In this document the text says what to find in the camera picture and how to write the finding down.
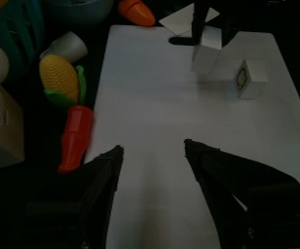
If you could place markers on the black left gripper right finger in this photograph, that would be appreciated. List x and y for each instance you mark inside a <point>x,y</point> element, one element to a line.
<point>252,201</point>

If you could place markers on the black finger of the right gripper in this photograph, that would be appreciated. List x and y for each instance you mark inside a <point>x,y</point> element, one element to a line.
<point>229,30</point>
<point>200,19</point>

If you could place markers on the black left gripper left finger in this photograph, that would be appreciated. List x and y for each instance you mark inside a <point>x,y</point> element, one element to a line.
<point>91,201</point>

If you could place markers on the white sushi piece coloured centre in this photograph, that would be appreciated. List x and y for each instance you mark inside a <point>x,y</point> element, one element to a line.
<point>252,81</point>

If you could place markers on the grey-blue bowl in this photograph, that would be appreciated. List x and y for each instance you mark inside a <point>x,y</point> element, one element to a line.
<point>77,11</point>

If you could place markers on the orange toy carrot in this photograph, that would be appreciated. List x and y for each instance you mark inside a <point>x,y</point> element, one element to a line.
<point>137,12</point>

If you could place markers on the red toy sausage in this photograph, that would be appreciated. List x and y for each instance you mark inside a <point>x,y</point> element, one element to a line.
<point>75,139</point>

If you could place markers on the white rectangular mat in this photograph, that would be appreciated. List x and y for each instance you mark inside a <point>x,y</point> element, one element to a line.
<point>165,107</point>

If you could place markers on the white toy cup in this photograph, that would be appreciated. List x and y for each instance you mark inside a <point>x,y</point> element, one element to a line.
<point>67,47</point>

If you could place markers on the yellow toy corn green husk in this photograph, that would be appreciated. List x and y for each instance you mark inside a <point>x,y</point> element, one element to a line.
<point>61,78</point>

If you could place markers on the teal plastic basket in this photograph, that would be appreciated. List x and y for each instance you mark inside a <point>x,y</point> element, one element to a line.
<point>21,30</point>

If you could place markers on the white round plate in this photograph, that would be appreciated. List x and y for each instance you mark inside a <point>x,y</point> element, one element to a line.
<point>2,63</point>

